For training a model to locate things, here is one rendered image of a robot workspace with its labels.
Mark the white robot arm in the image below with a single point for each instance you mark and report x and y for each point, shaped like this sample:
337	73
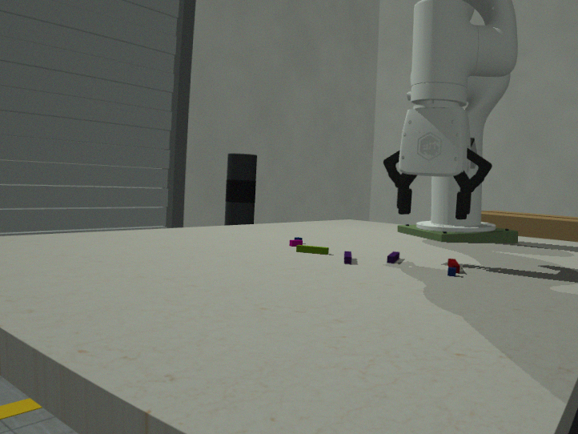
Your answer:
449	55

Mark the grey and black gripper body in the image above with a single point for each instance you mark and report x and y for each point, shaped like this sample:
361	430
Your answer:
434	141

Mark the lime green rod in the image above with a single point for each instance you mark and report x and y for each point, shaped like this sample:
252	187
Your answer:
312	249

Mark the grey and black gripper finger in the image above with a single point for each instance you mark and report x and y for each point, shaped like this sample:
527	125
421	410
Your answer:
402	182
467	186

